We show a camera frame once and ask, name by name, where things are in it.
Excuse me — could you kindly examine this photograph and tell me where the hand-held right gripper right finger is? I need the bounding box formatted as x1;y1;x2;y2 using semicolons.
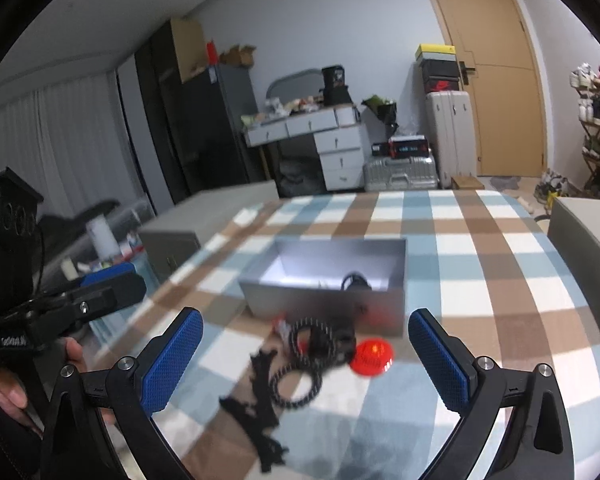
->
407;307;576;480

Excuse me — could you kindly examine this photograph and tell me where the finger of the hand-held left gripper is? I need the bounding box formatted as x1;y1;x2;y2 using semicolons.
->
30;261;147;336

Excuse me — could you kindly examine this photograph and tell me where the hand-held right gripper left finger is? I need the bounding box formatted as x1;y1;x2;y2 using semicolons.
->
40;306;204;480

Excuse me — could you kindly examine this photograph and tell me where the red round hair ornament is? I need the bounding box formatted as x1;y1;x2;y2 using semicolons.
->
350;339;395;377

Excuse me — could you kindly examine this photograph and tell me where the black hair claw clip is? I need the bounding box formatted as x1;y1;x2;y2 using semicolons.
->
307;326;357;367

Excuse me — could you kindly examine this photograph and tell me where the black spiral hair tie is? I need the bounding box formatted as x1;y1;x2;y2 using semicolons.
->
289;316;332;362
269;364;324;410

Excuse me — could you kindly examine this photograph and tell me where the small red white hair clip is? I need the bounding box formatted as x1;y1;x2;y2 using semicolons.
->
272;315;294;342

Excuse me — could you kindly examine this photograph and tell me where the grey storage box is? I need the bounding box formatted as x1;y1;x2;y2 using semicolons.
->
238;238;409;339

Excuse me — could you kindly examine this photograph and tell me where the person's left hand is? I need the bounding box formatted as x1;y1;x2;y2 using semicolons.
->
0;336;88;422

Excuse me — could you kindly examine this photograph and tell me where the white bottle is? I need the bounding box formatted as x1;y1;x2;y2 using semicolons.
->
86;212;117;264

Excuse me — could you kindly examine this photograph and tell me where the dark cloth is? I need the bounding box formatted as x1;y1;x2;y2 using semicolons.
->
39;199;122;242

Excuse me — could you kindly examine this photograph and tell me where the checked blanket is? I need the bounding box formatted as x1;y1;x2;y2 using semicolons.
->
87;190;600;480

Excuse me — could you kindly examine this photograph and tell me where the white curtain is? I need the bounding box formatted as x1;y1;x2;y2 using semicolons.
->
0;67;157;243

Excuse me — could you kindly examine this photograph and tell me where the small cardboard box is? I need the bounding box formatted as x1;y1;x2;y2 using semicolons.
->
450;174;485;191

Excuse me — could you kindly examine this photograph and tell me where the dark wardrobe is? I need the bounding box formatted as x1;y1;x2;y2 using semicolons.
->
134;20;207;207

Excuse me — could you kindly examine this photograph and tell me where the grey bed board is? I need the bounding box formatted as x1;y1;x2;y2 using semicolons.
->
547;196;600;323

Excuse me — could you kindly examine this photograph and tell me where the silver suitcase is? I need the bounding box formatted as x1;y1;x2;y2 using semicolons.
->
362;155;440;192

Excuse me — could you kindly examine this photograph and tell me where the grey refrigerator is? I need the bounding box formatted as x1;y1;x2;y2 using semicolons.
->
172;63;277;198

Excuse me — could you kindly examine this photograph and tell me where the pile of shoes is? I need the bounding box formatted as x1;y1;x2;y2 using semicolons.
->
532;168;569;206

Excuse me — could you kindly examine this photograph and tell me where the black device with display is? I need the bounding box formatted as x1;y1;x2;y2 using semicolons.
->
371;134;431;160

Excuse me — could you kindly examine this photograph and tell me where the white suitcase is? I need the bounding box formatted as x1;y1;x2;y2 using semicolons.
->
424;91;481;190

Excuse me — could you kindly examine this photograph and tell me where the dark bag under desk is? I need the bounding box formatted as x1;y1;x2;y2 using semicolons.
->
278;159;326;197

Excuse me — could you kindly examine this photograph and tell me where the white desk with drawers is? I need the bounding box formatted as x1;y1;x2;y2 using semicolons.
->
244;105;371;192

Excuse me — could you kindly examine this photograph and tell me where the desk clutter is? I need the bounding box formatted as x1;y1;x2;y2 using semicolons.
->
242;94;326;127

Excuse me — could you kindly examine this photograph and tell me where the dark wrapped bouquet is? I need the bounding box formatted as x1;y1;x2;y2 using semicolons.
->
361;94;399;136

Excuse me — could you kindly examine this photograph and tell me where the wooden door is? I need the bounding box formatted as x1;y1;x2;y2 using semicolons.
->
412;0;551;179

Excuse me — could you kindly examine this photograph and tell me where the flat cardboard box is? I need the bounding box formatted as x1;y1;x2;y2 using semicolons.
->
169;17;209;84

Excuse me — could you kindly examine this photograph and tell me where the open cardboard box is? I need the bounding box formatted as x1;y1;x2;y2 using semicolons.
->
218;44;257;69

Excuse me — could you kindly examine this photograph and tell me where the arched mirror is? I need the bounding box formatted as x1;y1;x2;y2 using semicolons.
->
265;68;326;112

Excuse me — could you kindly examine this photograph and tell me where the black shoe box red logo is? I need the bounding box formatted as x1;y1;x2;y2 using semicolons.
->
424;77;464;95

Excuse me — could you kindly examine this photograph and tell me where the black bag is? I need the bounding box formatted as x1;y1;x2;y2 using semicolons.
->
320;64;354;107

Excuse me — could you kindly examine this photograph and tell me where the dark grey shoe box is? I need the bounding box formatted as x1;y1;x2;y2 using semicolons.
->
417;59;462;79

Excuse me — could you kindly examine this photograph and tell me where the yellow lid shoe box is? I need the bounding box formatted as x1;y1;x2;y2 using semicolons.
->
414;43;457;61

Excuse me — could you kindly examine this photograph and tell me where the black ring-shaped accessory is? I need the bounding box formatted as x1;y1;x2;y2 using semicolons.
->
340;272;374;292

